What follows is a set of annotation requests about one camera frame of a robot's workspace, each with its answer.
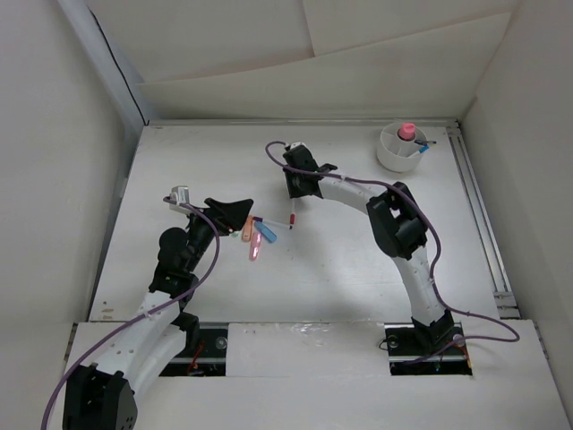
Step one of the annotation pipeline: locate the blue highlighter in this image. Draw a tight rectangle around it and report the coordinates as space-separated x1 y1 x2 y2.
254 221 277 244

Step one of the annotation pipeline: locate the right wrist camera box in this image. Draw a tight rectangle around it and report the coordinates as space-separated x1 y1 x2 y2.
286 142 305 151

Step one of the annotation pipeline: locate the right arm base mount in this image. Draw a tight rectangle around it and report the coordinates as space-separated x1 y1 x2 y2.
378 323 473 376

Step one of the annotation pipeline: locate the pink highlighter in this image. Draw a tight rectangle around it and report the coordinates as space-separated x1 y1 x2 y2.
249 232 262 262

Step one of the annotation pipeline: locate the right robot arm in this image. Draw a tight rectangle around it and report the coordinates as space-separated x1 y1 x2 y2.
283 142 454 353

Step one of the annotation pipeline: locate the orange highlighter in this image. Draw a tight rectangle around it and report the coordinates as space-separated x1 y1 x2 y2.
241 215 254 242

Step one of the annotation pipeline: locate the red cap white marker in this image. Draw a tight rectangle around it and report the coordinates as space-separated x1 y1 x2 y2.
289 199 296 227

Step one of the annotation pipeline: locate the blue cap white marker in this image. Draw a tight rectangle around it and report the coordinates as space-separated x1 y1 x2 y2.
407 140 437 159

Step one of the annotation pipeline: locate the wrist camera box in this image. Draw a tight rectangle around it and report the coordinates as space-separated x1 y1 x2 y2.
286 142 305 151
163 185 190 211

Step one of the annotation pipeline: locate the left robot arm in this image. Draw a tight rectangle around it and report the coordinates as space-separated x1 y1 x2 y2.
62 195 253 429

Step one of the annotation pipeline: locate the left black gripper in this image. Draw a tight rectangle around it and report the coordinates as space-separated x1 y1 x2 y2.
183 199 252 272

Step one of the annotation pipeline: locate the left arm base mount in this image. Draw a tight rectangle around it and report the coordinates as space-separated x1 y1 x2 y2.
159 323 228 377

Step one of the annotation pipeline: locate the pink cap small bottle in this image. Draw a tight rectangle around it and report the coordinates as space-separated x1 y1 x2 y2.
397 123 416 142

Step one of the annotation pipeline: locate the white divided pen holder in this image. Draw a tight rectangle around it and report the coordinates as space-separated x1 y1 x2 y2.
376 122 428 173

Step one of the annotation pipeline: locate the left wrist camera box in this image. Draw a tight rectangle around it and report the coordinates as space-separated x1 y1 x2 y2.
163 185 190 211

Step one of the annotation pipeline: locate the purple cap white marker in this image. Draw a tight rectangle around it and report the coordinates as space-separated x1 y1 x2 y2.
253 216 294 230

